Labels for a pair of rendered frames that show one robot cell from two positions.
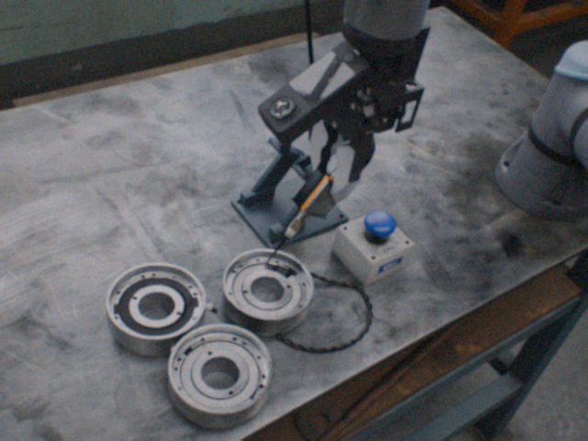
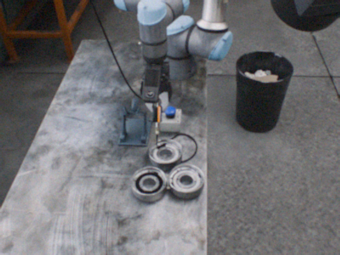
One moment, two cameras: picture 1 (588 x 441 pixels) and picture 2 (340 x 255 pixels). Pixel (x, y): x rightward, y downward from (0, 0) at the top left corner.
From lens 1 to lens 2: 0.59 m
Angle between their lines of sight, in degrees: 28
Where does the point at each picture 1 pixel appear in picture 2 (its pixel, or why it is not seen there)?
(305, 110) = (157, 89)
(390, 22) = (164, 50)
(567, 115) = (180, 45)
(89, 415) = (170, 221)
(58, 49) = not seen: outside the picture
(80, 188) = (73, 181)
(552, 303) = not seen: hidden behind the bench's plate
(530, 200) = (184, 76)
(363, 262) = (175, 125)
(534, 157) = (176, 63)
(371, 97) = (164, 73)
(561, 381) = not seen: hidden behind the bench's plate
